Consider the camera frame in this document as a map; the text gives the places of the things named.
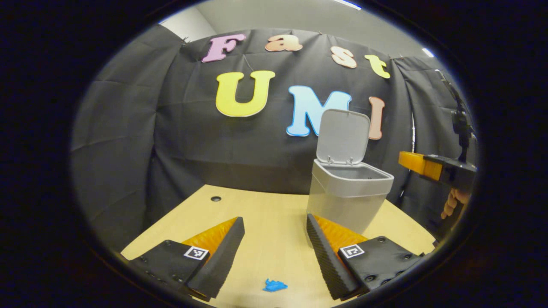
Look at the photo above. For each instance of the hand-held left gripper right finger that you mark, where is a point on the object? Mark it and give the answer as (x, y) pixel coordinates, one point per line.
(325, 261)

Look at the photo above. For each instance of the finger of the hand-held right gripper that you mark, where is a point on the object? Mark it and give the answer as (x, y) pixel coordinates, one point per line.
(436, 164)

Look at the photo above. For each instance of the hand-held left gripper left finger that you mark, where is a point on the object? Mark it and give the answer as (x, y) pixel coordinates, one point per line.
(222, 252)

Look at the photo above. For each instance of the blue paper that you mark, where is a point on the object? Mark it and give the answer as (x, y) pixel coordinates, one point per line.
(274, 285)

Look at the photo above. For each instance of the light grey desktop garbage bin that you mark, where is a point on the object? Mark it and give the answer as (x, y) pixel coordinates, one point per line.
(342, 201)

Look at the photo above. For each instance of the wooden desktop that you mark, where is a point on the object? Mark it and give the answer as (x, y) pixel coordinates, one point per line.
(265, 226)

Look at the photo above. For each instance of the black tripod stand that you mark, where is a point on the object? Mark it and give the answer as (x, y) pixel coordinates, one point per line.
(461, 124)

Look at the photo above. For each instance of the ceiling light panel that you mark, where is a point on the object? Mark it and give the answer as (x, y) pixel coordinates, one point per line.
(427, 52)

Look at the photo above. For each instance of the black backdrop cloth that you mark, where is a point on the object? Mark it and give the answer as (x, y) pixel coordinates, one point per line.
(171, 149)

